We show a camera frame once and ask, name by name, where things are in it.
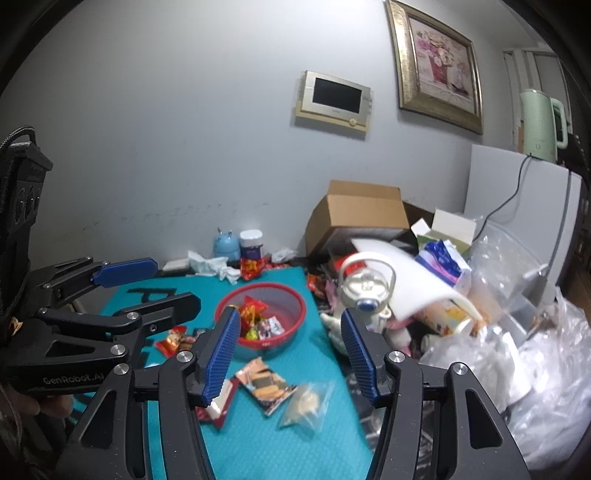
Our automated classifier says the cream cartoon water bottle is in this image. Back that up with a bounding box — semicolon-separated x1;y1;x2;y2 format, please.
321;253;398;356

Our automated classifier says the red orange candy wrapper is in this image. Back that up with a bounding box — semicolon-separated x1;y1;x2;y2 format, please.
241;296;269;325

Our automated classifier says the printed paper cup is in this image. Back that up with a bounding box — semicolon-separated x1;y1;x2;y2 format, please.
416;298;485;335

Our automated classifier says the red plastic basket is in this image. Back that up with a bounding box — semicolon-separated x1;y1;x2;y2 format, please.
215;284;307;361

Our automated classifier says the jar with white lid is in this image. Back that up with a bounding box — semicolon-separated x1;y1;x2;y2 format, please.
239;229;266;261

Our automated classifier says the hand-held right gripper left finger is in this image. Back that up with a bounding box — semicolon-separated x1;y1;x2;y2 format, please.
55;305;242;480

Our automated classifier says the green electric kettle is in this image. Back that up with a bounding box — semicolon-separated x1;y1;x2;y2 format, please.
519;89;570;163

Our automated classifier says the red white snack packet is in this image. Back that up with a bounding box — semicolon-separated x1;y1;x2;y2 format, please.
198;382;239;428

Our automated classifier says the wall intercom panel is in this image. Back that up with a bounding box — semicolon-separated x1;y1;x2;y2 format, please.
295;70;375;134

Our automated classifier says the cardboard box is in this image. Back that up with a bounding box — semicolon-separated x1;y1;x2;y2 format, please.
305;180;411;259

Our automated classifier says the open white carton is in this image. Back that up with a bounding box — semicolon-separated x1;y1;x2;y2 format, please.
411;209;478;245

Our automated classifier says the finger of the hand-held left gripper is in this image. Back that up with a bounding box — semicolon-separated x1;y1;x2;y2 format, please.
36;292;202;345
28;256;158;315

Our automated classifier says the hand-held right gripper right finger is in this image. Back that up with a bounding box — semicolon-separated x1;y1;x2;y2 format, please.
341;307;532;480

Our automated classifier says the seaweed cracker snack packet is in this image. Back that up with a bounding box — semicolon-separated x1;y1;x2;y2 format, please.
233;357;298;416

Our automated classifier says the red yellow snack packet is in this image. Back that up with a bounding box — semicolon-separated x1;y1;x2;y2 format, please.
240;257;269;281

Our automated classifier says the small blue toy figure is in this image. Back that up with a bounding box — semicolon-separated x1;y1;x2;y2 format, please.
212;227;241;260

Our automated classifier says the clear bag of candy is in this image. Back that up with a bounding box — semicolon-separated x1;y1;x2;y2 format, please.
278;381;335;433

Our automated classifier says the white refrigerator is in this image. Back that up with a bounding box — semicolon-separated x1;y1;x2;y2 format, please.
464;144;591;296

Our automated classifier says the small red orange snack packet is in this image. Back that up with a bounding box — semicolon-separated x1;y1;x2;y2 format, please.
156;325;188;357

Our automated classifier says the gold framed picture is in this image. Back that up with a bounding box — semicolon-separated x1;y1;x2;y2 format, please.
385;0;484;136

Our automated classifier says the translucent plastic bag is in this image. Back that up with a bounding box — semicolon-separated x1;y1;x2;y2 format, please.
508;286;591;472

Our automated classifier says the black power cable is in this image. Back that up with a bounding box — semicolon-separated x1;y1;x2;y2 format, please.
473;154;532;241

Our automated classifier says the white foam sheet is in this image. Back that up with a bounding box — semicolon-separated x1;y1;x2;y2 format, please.
351;237;483;324

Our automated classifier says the clear plastic bag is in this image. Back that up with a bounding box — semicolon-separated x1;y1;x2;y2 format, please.
471;219;566;333

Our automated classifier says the person's left hand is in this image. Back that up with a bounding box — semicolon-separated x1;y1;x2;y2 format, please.
0;384;75;418

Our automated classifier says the white packet with black print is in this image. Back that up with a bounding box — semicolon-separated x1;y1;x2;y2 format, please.
257;316;286;342

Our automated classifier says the blue white packet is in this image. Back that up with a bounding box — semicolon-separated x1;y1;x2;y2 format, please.
416;240;472;287

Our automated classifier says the teal bubble mat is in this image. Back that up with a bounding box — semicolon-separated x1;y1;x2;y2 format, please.
69;267;386;480

